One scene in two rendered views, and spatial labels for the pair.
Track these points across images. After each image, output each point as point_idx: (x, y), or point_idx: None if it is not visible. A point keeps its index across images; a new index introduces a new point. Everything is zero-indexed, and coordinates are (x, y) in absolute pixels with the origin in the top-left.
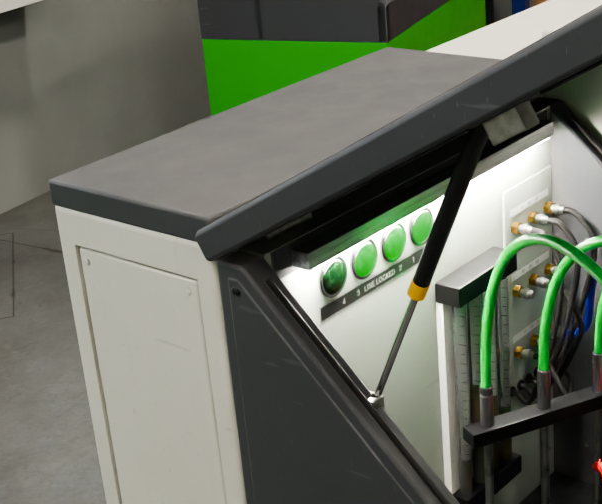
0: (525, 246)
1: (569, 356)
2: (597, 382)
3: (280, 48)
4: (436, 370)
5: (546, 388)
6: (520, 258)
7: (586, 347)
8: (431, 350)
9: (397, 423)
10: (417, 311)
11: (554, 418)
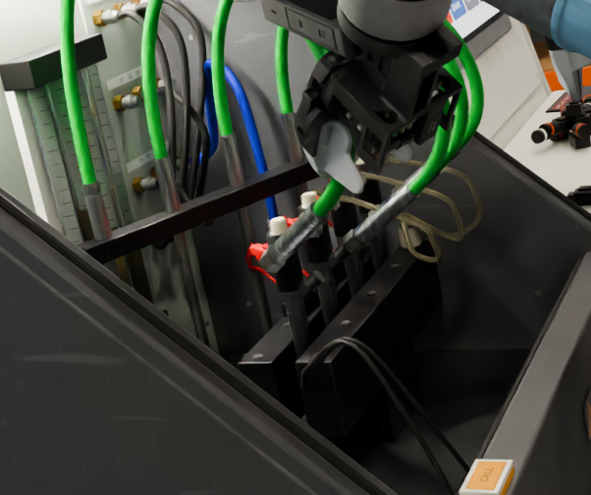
0: None
1: (200, 181)
2: (233, 173)
3: None
4: (26, 188)
5: (170, 182)
6: (114, 62)
7: (221, 177)
8: (12, 158)
9: None
10: None
11: (188, 221)
